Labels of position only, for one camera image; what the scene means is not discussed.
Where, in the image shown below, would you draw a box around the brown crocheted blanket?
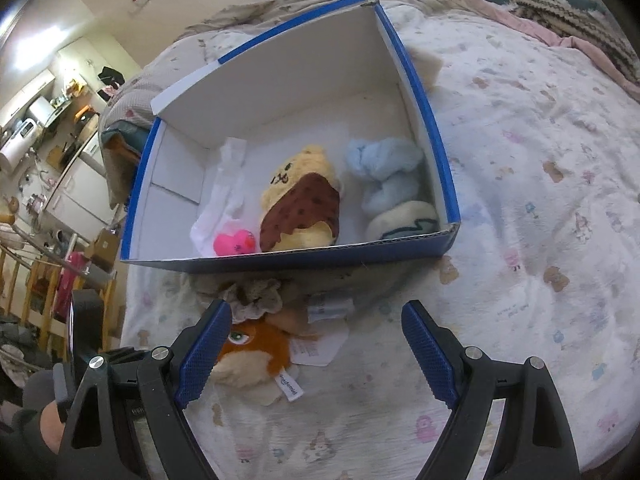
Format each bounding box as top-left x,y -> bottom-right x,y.
509,0 -> 640,84

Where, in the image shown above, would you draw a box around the white printed blanket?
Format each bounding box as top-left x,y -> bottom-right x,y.
99,2 -> 640,480

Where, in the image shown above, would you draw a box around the dark hanging clothes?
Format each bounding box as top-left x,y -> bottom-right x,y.
97,65 -> 127,87

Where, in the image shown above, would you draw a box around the person's left hand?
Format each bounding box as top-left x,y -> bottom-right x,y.
20,371 -> 69,461

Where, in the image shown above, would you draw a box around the white paper tag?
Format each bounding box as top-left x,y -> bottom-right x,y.
289,329 -> 349,366

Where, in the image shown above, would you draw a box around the white microwave oven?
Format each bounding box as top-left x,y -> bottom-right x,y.
27,96 -> 55,127

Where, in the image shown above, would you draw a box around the white round plush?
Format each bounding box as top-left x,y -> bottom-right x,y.
363,200 -> 441,242

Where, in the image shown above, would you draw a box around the pink bag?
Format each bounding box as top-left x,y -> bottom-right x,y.
54,252 -> 90,322

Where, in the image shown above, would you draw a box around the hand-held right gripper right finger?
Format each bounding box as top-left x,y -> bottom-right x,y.
401,299 -> 582,480

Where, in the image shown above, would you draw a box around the white refrigerator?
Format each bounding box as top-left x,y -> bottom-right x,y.
44,132 -> 122,233

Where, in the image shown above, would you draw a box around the white thin cloth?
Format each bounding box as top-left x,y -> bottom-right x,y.
189,137 -> 261,257

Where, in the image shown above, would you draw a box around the teal and orange pillow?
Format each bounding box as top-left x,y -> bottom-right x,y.
101,119 -> 152,167

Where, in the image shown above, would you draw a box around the brown cardboard box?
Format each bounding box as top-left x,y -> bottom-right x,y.
92,229 -> 122,272

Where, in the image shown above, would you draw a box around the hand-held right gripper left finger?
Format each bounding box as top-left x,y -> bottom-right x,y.
60,299 -> 234,480

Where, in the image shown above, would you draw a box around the orange plush toy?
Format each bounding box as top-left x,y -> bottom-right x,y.
209,310 -> 322,407

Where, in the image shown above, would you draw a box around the blue and white cardboard box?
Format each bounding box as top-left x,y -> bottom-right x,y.
119,0 -> 462,275

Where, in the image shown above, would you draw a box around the yellow and brown bear plush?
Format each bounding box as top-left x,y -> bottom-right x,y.
258,145 -> 347,254

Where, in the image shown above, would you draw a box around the white fabric label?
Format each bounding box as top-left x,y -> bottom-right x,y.
306,295 -> 356,324

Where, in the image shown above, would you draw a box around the light blue fluffy cloth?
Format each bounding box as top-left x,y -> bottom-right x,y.
346,137 -> 426,219

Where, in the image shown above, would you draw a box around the beige frilly scrunchie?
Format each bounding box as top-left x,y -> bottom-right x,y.
192,277 -> 287,322

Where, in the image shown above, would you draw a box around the wooden rack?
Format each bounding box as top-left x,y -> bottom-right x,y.
0,224 -> 117,353

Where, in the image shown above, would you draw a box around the pink rubber toy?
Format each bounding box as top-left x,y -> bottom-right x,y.
213,229 -> 259,257

